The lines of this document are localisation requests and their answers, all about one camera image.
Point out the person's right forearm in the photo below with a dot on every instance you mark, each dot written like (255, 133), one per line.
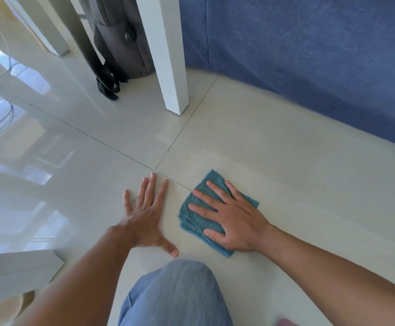
(333, 281)

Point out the grey furniture leg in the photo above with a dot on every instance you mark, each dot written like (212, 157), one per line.
(78, 37)

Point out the person's right little finger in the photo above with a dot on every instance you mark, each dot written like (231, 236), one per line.
(235, 190)

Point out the person's blue jeans leg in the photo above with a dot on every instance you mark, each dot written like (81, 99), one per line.
(177, 295)

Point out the person's right hand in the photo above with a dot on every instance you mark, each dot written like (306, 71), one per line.
(240, 225)

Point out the grey backpack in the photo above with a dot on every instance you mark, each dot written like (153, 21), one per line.
(122, 37)

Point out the person's left thumb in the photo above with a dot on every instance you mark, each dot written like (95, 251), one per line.
(170, 247)

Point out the person's left hand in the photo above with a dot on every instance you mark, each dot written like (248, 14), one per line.
(143, 222)

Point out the person's left middle finger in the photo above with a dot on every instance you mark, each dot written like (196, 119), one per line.
(151, 188)

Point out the blue fabric sofa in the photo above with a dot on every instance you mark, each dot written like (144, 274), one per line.
(302, 54)

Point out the teal cleaning cloth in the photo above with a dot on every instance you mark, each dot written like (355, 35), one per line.
(192, 220)

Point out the white square table leg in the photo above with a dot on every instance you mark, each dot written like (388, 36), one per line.
(36, 23)
(165, 54)
(14, 274)

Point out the person's right middle finger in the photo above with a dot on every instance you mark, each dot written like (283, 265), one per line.
(208, 199)

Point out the person's left little finger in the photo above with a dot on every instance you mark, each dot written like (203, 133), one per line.
(127, 203)

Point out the person's right thumb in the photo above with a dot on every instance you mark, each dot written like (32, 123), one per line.
(213, 234)

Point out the person's left forearm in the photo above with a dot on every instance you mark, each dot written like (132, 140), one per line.
(82, 278)

